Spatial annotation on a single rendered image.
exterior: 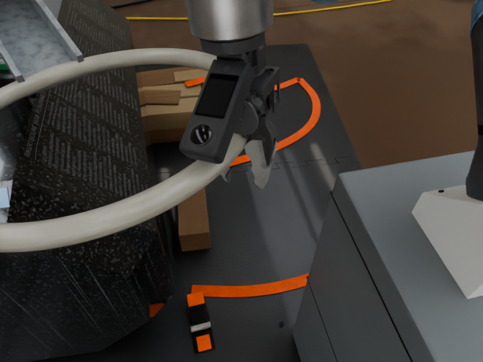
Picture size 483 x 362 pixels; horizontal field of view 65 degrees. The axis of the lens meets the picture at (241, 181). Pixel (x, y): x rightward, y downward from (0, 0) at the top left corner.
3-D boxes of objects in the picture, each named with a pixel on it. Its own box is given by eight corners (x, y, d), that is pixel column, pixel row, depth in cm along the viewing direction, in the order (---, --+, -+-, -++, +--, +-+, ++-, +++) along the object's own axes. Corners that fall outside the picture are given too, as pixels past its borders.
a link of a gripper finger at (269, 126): (283, 159, 49) (267, 98, 44) (279, 166, 48) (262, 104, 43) (250, 159, 51) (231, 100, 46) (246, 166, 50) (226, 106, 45)
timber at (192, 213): (210, 248, 157) (209, 232, 148) (182, 251, 155) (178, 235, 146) (205, 192, 176) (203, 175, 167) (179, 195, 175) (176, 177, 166)
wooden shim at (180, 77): (175, 83, 220) (175, 81, 218) (173, 74, 226) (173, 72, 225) (218, 78, 223) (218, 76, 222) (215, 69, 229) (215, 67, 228)
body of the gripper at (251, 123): (282, 108, 51) (280, 16, 43) (259, 144, 45) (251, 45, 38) (231, 101, 54) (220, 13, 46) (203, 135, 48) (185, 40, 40)
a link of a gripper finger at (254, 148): (291, 168, 55) (277, 112, 50) (277, 195, 51) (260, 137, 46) (271, 167, 57) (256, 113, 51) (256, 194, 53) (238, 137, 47)
